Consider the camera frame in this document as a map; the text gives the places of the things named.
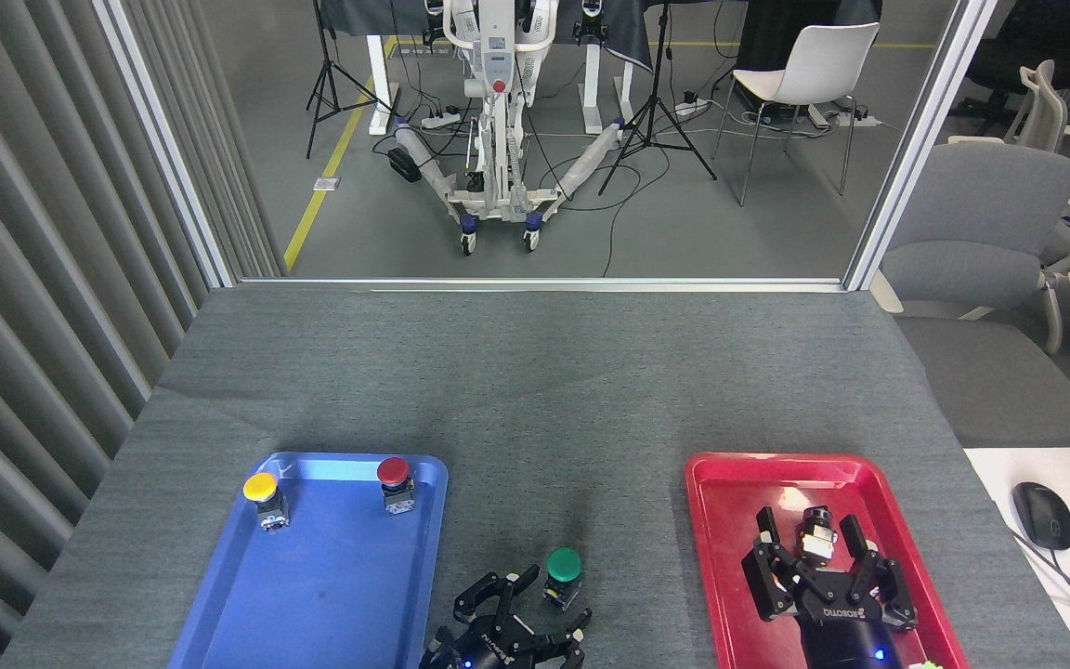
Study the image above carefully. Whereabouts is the black power adapter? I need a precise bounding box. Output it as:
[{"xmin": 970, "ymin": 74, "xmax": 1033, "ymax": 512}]
[{"xmin": 386, "ymin": 146, "xmax": 424, "ymax": 184}]

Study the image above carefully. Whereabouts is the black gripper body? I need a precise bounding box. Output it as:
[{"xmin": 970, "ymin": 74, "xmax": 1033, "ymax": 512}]
[
  {"xmin": 795, "ymin": 598, "xmax": 904, "ymax": 669},
  {"xmin": 418, "ymin": 621, "xmax": 551, "ymax": 669}
]

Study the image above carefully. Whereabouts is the black knob switch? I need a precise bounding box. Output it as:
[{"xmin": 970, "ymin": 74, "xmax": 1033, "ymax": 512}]
[{"xmin": 796, "ymin": 505, "xmax": 839, "ymax": 567}]

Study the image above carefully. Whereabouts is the white side table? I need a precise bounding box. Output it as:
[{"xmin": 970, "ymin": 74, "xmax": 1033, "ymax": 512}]
[{"xmin": 962, "ymin": 447, "xmax": 1070, "ymax": 669}]

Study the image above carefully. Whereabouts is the yellow push button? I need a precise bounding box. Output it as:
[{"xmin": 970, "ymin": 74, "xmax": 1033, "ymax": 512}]
[{"xmin": 242, "ymin": 470, "xmax": 292, "ymax": 535}]

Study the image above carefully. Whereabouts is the black office chair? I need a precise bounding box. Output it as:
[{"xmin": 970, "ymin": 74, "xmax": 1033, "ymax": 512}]
[{"xmin": 949, "ymin": 0, "xmax": 1070, "ymax": 120}]

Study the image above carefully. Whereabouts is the blue plastic tray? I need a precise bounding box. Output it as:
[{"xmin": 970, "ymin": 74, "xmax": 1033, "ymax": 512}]
[{"xmin": 166, "ymin": 451, "xmax": 450, "ymax": 669}]

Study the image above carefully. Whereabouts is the white mesh office chair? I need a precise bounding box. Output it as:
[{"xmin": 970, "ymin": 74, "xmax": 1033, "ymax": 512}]
[{"xmin": 947, "ymin": 59, "xmax": 1070, "ymax": 155}]

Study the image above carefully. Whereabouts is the green push button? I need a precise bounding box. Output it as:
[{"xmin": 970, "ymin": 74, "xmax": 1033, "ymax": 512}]
[{"xmin": 542, "ymin": 545, "xmax": 585, "ymax": 613}]

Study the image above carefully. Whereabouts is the white plastic chair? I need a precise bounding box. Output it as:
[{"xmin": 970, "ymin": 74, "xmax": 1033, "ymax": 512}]
[{"xmin": 711, "ymin": 21, "xmax": 882, "ymax": 208}]

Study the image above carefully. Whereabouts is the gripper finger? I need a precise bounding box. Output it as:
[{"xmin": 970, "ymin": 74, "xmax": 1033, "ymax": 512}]
[
  {"xmin": 836, "ymin": 513, "xmax": 920, "ymax": 635},
  {"xmin": 741, "ymin": 505, "xmax": 816, "ymax": 623},
  {"xmin": 451, "ymin": 564, "xmax": 542, "ymax": 642},
  {"xmin": 524, "ymin": 606, "xmax": 594, "ymax": 669}
]

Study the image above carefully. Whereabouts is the red push button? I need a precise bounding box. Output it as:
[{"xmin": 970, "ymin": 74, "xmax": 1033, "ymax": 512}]
[{"xmin": 375, "ymin": 455, "xmax": 417, "ymax": 517}]

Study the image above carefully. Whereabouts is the white desk leg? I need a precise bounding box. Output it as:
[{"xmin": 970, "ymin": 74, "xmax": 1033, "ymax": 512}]
[
  {"xmin": 581, "ymin": 41, "xmax": 634, "ymax": 135},
  {"xmin": 365, "ymin": 32, "xmax": 402, "ymax": 137}
]

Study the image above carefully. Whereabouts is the black tripod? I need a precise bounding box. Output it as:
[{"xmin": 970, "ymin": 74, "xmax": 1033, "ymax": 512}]
[
  {"xmin": 305, "ymin": 0, "xmax": 398, "ymax": 160},
  {"xmin": 597, "ymin": 0, "xmax": 719, "ymax": 197}
]

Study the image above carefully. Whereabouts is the black mouse cable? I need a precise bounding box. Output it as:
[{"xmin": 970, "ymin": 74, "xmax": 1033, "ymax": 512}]
[{"xmin": 1007, "ymin": 528, "xmax": 1070, "ymax": 644}]

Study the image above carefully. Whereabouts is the black computer mouse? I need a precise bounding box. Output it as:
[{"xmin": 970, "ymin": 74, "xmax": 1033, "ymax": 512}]
[{"xmin": 1011, "ymin": 480, "xmax": 1070, "ymax": 552}]

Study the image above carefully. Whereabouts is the silver frame post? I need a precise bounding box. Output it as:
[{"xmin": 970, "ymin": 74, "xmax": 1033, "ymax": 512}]
[
  {"xmin": 92, "ymin": 0, "xmax": 241, "ymax": 290},
  {"xmin": 842, "ymin": 0, "xmax": 1001, "ymax": 292}
]

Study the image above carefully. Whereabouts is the white wheeled stand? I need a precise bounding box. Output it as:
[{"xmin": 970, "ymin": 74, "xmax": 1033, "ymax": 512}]
[{"xmin": 392, "ymin": 0, "xmax": 630, "ymax": 257}]

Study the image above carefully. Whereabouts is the red plastic tray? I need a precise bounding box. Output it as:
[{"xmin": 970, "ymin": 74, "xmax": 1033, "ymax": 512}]
[{"xmin": 683, "ymin": 451, "xmax": 972, "ymax": 669}]

